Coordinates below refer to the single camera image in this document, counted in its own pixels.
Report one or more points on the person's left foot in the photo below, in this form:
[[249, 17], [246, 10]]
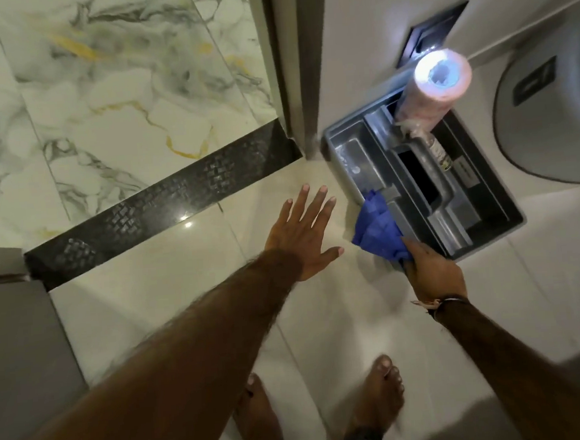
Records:
[[259, 418]]

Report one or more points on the white toilet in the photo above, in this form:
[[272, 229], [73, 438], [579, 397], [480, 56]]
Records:
[[550, 119]]

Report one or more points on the blue cleaning cloth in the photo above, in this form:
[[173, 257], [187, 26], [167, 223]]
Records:
[[377, 228]]

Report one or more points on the black wall plate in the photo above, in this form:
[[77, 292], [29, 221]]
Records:
[[430, 31]]

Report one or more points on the person's left forearm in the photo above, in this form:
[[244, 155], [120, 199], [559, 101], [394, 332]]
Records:
[[172, 374]]

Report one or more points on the grey plastic cleaning caddy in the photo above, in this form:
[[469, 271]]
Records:
[[467, 200]]

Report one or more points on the white paper towel roll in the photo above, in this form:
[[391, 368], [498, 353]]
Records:
[[434, 85]]

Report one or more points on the person's left middle finger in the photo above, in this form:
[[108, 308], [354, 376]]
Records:
[[319, 204]]

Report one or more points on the person's right foot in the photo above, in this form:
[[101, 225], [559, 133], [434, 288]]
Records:
[[376, 395]]

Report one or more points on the person's right fingers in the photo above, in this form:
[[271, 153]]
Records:
[[411, 256]]

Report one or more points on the person's left thumb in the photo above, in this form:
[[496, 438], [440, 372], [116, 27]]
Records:
[[331, 256]]

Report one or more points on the person's left little finger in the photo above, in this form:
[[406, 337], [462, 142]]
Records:
[[286, 212]]

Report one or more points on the person's right forearm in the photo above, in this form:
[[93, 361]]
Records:
[[518, 370]]

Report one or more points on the clear bottle with label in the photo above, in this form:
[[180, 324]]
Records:
[[436, 150]]

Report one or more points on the person's left hand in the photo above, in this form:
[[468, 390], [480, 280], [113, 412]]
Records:
[[296, 241]]

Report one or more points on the grey door frame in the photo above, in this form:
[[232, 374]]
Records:
[[298, 53]]

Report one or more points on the grey door panel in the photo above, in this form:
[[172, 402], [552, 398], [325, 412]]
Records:
[[21, 345]]

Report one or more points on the person's foot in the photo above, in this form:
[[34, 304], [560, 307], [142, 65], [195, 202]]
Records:
[[259, 418], [376, 395]]

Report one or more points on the black granite threshold strip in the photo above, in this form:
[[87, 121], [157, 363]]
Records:
[[160, 201]]

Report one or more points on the person's right hand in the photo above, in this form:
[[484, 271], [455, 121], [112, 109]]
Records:
[[435, 276]]

